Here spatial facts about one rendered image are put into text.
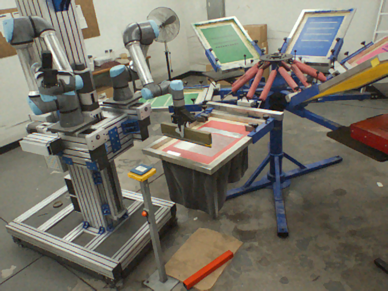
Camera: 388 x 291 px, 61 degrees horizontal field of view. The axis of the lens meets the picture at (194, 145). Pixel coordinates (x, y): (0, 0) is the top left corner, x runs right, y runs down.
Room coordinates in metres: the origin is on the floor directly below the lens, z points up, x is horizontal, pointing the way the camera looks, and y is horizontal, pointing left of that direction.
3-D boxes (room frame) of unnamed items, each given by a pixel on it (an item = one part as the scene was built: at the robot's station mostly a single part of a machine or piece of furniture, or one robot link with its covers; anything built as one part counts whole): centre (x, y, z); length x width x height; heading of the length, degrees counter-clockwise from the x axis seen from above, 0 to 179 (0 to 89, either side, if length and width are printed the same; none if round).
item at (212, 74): (3.58, -0.60, 0.91); 1.34 x 0.40 x 0.08; 19
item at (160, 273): (1.81, 0.34, 0.48); 0.22 x 0.22 x 0.96; 49
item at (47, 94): (1.70, 0.70, 1.55); 0.11 x 0.08 x 0.11; 122
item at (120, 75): (2.41, 0.48, 1.42); 0.13 x 0.12 x 0.14; 122
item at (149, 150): (2.15, -0.12, 0.97); 0.79 x 0.58 x 0.04; 139
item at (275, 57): (2.94, -0.82, 0.67); 0.39 x 0.39 x 1.35
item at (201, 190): (1.93, 0.07, 0.74); 0.45 x 0.03 x 0.43; 49
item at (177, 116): (1.98, 0.07, 1.23); 0.09 x 0.08 x 0.12; 49
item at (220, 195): (1.97, -0.24, 0.74); 0.46 x 0.04 x 0.42; 139
